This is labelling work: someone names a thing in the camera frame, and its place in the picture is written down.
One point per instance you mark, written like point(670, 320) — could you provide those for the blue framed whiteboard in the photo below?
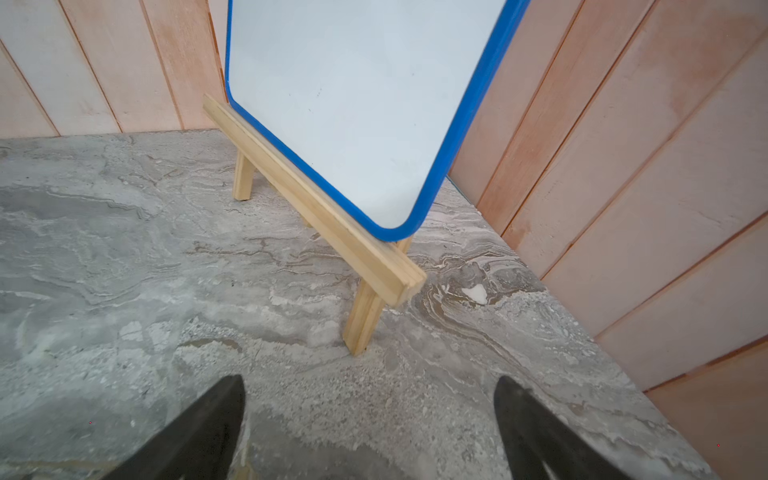
point(371, 100)

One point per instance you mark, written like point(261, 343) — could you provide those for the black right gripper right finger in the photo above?
point(538, 445)

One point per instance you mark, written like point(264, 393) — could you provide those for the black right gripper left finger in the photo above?
point(199, 444)

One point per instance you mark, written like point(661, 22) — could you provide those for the small wooden easel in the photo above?
point(388, 276)

